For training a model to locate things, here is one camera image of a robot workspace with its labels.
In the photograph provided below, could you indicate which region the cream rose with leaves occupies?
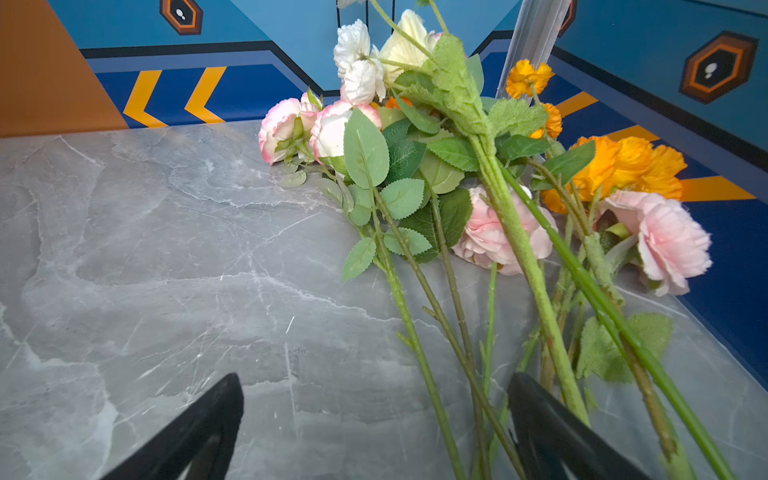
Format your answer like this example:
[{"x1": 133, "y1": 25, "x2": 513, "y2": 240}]
[{"x1": 378, "y1": 10, "x2": 733, "y2": 479}]

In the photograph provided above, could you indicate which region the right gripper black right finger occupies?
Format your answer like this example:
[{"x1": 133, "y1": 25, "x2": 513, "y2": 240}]
[{"x1": 507, "y1": 372, "x2": 647, "y2": 480}]

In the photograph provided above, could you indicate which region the pink rose spray with leaves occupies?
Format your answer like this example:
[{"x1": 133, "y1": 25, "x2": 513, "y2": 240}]
[{"x1": 258, "y1": 92, "x2": 521, "y2": 479}]

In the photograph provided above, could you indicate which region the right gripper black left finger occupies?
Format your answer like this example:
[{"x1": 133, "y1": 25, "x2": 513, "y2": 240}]
[{"x1": 103, "y1": 373, "x2": 244, "y2": 480}]

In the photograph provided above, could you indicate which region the orange flower stem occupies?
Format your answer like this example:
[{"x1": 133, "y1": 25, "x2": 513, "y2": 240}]
[{"x1": 506, "y1": 60, "x2": 696, "y2": 479}]

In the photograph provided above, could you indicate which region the white poppy fuzzy green stem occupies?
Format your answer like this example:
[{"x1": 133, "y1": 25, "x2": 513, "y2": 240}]
[{"x1": 333, "y1": 0, "x2": 592, "y2": 428}]

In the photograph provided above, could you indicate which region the aluminium corner post right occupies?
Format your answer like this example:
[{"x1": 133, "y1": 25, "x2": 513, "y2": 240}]
[{"x1": 495, "y1": 0, "x2": 572, "y2": 99}]

